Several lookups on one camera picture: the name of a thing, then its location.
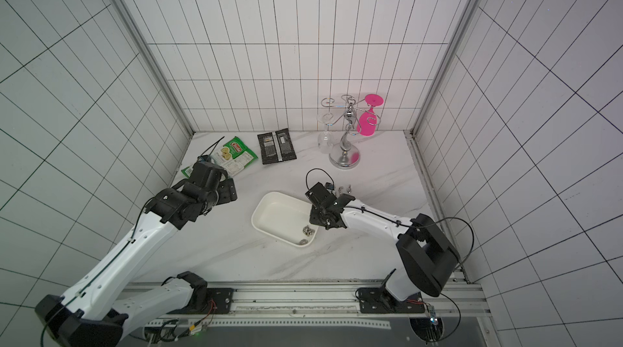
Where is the white plastic storage box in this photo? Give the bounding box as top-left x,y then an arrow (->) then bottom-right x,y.
251,191 -> 317,248

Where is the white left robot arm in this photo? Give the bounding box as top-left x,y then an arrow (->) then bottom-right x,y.
35,155 -> 237,346

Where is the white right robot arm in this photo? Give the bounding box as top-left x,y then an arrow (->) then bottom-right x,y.
305,182 -> 461,302

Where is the green chips bag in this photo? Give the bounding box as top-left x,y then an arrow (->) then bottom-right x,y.
197,136 -> 258,177

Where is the chrome glass holder stand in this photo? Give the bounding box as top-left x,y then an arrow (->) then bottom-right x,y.
321,94 -> 365,169

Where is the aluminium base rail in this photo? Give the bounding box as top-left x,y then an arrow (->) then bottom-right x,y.
145,277 -> 493,332

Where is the black snack packet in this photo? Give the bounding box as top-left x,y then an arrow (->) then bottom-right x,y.
257,128 -> 297,165

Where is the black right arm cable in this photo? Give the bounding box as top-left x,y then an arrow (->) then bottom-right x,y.
305,167 -> 475,343

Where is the clear wine glass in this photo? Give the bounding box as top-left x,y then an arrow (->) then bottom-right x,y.
317,111 -> 334,154

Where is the pink wine glass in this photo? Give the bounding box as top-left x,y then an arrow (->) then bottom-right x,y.
357,94 -> 384,137

